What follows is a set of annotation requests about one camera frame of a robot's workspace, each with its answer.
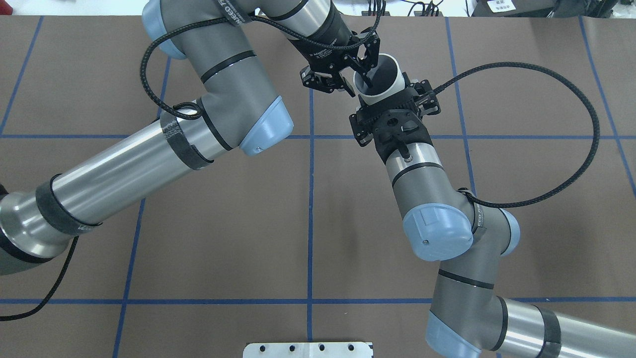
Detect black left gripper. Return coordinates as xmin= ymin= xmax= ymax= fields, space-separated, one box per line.
xmin=289 ymin=25 xmax=380 ymax=97

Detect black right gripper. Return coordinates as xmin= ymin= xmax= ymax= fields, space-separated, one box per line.
xmin=349 ymin=80 xmax=441 ymax=164

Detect white HOME mug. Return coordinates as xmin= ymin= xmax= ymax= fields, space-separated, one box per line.
xmin=353 ymin=54 xmax=406 ymax=105

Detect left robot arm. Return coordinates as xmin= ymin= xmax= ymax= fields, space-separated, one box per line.
xmin=1 ymin=0 xmax=380 ymax=275

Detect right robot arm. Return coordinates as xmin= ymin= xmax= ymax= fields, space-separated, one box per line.
xmin=350 ymin=77 xmax=635 ymax=358

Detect brown table mat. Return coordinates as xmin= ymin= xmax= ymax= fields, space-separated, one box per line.
xmin=1 ymin=16 xmax=635 ymax=358

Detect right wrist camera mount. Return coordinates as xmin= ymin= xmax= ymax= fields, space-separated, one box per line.
xmin=355 ymin=87 xmax=423 ymax=145

